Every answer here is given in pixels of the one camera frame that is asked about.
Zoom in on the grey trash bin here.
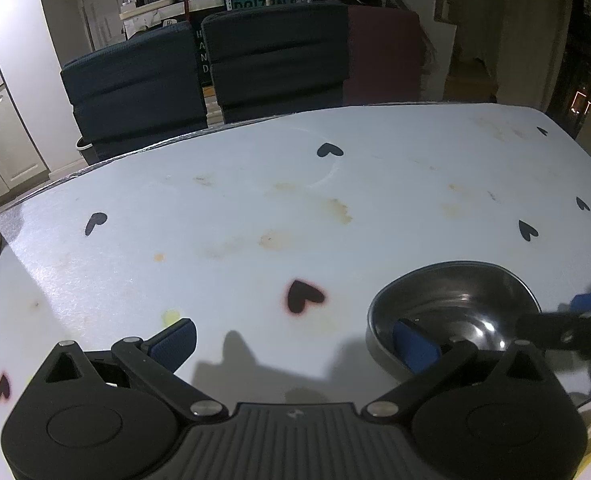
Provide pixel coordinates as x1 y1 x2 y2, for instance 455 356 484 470
74 134 101 166

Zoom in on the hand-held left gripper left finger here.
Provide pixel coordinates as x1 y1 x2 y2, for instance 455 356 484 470
36 318 229 424

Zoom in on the maroon chair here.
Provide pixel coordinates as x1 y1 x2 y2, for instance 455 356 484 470
343 4 424 106

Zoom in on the round steel bowl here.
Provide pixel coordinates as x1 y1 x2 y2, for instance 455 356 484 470
366 260 544 379

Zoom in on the teal licence plate sign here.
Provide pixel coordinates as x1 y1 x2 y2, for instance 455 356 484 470
224 0 297 11

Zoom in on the white kitchen cabinet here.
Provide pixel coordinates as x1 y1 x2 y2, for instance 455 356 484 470
0 84 51 212

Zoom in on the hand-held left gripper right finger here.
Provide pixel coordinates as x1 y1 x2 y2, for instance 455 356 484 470
359 319 559 424

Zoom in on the navy blue chair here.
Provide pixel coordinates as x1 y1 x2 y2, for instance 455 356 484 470
200 0 351 124
60 22 209 164

